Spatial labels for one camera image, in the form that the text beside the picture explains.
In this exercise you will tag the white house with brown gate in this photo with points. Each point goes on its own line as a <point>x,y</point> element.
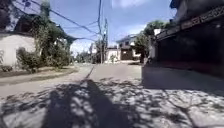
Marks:
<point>124,49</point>

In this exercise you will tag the grey concrete road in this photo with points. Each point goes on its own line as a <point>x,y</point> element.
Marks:
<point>113,71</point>

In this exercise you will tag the building with balcony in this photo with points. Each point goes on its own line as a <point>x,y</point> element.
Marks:
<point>15,16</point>

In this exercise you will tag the utility pole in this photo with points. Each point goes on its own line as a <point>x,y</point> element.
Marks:
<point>101,46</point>

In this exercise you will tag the green tree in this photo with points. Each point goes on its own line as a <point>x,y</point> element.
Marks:
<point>146,38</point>

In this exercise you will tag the green bushes and trees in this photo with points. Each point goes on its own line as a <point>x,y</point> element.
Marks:
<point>50,46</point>

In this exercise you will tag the white wall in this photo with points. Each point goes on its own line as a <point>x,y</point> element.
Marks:
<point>9,48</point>

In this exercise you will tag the dark building with fence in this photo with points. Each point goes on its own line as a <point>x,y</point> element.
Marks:
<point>191,43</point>

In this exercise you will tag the dirt verge strip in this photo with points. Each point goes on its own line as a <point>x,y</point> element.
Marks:
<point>36,74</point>

